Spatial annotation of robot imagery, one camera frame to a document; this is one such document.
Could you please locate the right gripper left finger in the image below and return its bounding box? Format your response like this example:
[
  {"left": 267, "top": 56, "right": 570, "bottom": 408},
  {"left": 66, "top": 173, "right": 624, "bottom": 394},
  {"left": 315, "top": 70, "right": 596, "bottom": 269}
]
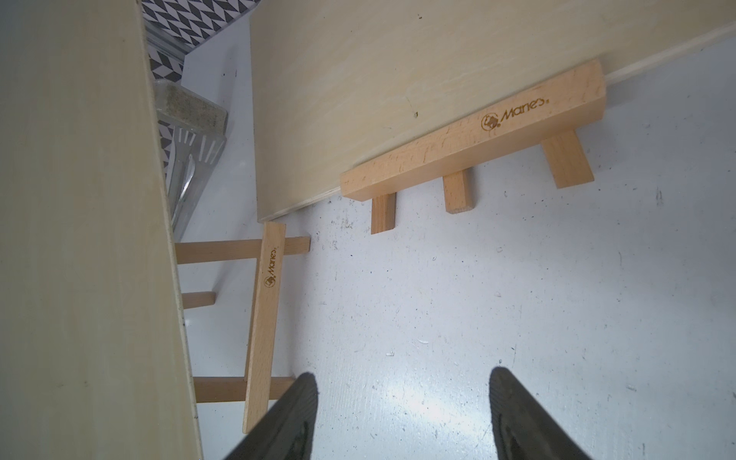
[{"left": 226, "top": 373, "right": 318, "bottom": 460}]

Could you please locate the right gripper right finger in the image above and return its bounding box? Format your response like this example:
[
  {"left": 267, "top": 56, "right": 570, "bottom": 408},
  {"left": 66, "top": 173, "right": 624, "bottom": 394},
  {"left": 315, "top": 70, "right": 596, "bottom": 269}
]
[{"left": 489, "top": 366, "right": 590, "bottom": 460}]

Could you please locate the small glass jar black lid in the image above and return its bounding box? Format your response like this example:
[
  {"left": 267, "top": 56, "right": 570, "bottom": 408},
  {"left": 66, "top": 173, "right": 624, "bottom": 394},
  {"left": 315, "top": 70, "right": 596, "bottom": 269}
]
[{"left": 153, "top": 80, "right": 228, "bottom": 135}]

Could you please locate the light plywood board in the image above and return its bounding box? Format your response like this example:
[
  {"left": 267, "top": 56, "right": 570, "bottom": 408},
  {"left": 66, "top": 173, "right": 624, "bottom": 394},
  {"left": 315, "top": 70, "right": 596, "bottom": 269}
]
[
  {"left": 249, "top": 1, "right": 735, "bottom": 220},
  {"left": 1, "top": 1, "right": 202, "bottom": 459}
]

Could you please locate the wooden easel with label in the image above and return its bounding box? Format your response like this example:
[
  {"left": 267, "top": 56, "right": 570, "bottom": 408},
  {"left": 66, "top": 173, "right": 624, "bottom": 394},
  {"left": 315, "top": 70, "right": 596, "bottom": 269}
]
[{"left": 340, "top": 59, "right": 607, "bottom": 234}]

